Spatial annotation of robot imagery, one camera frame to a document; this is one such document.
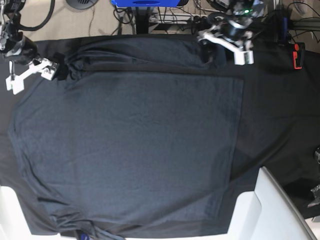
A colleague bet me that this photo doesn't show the white foam block right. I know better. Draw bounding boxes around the white foam block right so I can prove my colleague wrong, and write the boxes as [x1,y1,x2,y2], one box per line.
[226,167,316,240]

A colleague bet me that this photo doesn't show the blue clamp at front edge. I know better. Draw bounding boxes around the blue clamp at front edge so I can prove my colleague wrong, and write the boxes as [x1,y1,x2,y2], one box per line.
[74,230,91,240]

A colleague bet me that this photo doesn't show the red and black clamp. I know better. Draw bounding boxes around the red and black clamp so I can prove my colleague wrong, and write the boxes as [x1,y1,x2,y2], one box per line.
[292,42,306,70]

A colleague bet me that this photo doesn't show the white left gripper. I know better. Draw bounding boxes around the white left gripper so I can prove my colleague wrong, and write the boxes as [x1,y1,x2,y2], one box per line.
[197,25,254,65]

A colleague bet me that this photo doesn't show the white power strip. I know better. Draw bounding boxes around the white power strip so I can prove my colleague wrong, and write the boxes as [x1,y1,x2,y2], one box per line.
[149,12,208,25]

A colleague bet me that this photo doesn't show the black table stand column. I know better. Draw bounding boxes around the black table stand column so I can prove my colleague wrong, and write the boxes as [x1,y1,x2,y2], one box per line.
[133,6,154,35]

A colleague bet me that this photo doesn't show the white foam block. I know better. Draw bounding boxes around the white foam block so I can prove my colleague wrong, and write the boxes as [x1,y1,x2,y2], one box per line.
[226,167,316,240]
[0,186,62,240]

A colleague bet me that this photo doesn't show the blue clamp with black handle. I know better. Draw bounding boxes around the blue clamp with black handle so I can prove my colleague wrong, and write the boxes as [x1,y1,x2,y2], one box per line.
[278,16,289,45]

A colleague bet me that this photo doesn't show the blue box on stand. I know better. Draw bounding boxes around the blue box on stand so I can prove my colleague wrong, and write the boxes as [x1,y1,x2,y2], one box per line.
[111,0,180,8]

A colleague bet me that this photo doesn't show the black table cloth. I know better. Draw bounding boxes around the black table cloth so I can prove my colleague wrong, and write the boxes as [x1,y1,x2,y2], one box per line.
[0,35,320,235]

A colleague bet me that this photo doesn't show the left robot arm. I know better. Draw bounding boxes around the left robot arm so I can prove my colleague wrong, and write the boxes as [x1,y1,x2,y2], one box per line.
[197,0,265,66]

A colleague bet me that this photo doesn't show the round black floor grommet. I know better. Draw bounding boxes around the round black floor grommet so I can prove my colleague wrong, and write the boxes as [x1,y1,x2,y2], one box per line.
[66,0,98,10]

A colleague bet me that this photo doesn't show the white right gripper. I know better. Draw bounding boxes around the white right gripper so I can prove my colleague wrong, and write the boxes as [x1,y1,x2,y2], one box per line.
[5,52,69,95]

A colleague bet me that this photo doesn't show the black metal bracket right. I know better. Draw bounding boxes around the black metal bracket right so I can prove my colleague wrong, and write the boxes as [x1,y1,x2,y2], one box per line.
[307,185,320,208]

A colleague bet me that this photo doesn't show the dark blue-grey T-shirt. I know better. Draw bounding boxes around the dark blue-grey T-shirt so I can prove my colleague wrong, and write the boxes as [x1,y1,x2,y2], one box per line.
[7,47,243,240]

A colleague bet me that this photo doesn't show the white foam block left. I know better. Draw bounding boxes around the white foam block left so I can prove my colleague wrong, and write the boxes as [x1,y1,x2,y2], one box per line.
[0,186,62,240]

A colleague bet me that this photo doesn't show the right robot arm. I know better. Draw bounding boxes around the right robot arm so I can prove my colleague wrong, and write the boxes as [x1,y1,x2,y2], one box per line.
[0,0,69,95]

